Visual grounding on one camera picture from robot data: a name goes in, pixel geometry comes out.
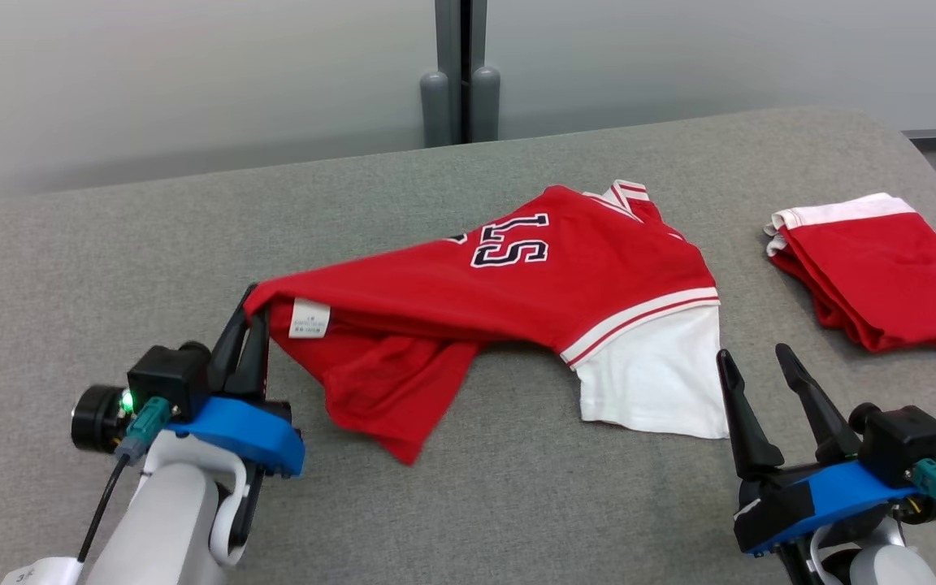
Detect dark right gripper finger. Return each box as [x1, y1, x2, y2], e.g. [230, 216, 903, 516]
[775, 343, 863, 465]
[716, 349, 786, 481]

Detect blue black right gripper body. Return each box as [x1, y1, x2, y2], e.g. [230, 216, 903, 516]
[732, 457, 936, 558]

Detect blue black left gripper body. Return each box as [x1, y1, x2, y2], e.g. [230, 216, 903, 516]
[71, 384, 306, 479]

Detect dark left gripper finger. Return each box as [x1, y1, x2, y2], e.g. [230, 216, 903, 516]
[228, 315, 271, 399]
[208, 284, 258, 396]

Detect red white shorts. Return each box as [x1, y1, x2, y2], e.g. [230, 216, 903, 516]
[764, 193, 936, 353]

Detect red white basketball jersey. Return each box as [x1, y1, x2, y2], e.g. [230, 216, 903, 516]
[242, 180, 730, 466]

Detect black left cable teal plug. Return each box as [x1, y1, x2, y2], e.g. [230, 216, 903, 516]
[76, 396, 173, 563]

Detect white left cable label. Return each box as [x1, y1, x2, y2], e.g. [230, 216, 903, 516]
[1, 557, 84, 585]

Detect grey partition post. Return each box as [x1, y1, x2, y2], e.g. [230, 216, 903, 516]
[420, 0, 501, 148]

